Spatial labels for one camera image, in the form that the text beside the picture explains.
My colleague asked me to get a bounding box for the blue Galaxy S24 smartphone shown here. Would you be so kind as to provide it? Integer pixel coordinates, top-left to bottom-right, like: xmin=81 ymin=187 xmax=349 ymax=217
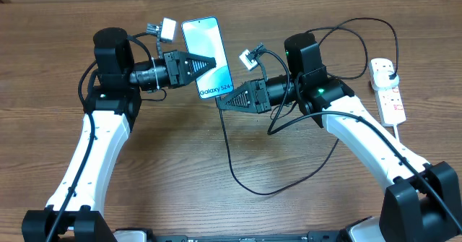
xmin=180 ymin=16 xmax=235 ymax=100

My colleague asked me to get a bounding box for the black USB charging cable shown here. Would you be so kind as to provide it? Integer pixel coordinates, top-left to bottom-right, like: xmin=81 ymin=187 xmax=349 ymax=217
xmin=215 ymin=17 xmax=400 ymax=196

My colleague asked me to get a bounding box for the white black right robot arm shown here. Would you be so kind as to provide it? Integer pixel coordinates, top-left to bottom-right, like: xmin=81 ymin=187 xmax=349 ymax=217
xmin=217 ymin=32 xmax=461 ymax=241

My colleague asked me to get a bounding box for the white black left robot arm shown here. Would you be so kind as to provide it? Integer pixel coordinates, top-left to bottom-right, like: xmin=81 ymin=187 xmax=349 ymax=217
xmin=22 ymin=27 xmax=216 ymax=241

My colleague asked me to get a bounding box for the white charger plug adapter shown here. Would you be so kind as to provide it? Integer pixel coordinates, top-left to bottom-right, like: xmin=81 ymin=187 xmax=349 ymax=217
xmin=370 ymin=71 xmax=400 ymax=91

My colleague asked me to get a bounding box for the white power extension strip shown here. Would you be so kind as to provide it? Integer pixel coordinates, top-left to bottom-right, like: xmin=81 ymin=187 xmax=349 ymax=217
xmin=368 ymin=57 xmax=407 ymax=128

